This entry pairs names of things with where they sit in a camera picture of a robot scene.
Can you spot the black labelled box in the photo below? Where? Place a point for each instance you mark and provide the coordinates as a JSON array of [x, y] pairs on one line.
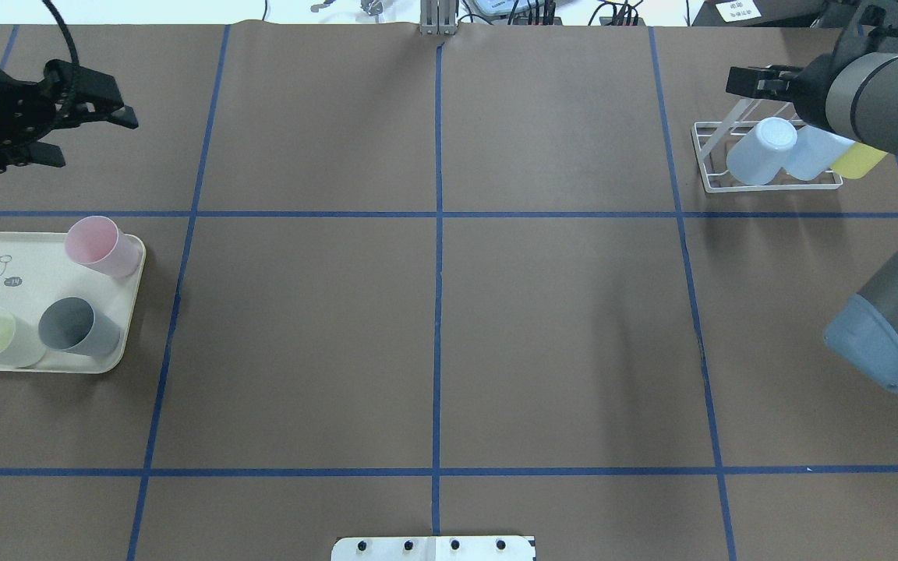
[[775, 14]]

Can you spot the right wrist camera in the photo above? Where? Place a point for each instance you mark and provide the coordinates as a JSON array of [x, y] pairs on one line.
[[873, 27]]

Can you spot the white camera post base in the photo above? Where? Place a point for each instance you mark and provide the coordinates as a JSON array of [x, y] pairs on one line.
[[460, 547]]

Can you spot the pink cup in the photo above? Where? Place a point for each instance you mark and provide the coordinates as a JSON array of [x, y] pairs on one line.
[[98, 244]]

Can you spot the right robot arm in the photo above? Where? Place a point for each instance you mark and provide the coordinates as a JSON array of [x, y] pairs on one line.
[[845, 104]]

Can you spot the grey cup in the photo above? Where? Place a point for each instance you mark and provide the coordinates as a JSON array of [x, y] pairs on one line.
[[73, 326]]

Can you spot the light blue cup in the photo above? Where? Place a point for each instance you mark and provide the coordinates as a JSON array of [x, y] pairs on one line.
[[814, 152]]

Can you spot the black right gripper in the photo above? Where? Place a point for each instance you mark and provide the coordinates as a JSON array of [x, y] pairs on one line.
[[812, 86]]

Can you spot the white wire cup rack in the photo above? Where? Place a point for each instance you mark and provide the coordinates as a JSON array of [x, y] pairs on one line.
[[713, 139]]

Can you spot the aluminium frame post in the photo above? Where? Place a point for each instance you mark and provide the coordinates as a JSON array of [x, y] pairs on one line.
[[438, 17]]

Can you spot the yellow cup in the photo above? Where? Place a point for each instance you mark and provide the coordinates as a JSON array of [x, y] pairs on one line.
[[857, 161]]

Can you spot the cream plastic tray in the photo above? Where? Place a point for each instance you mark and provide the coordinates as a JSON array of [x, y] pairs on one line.
[[35, 272]]

